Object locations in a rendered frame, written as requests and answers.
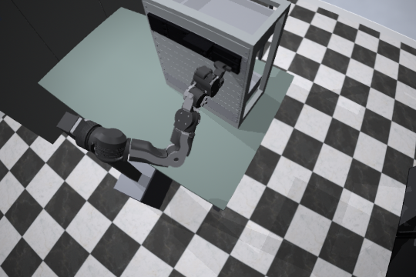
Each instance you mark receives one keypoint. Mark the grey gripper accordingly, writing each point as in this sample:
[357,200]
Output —
[203,78]

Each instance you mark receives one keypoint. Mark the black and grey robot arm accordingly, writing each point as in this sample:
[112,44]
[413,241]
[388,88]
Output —
[109,143]

